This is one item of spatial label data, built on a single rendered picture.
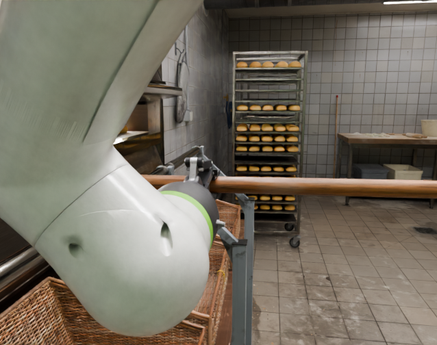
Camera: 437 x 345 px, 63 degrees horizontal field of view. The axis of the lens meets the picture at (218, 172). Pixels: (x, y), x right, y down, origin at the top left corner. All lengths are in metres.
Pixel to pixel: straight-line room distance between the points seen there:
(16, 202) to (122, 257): 0.09
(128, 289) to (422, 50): 5.85
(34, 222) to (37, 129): 0.08
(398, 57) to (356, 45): 0.62
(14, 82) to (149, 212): 0.12
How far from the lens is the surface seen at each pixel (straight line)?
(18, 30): 0.21
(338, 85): 5.67
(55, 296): 1.20
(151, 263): 0.26
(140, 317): 0.28
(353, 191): 0.64
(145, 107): 2.21
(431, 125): 5.50
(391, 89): 5.84
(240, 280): 1.09
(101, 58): 0.19
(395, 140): 5.00
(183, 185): 0.41
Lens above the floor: 1.35
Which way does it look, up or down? 11 degrees down
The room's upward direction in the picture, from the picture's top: straight up
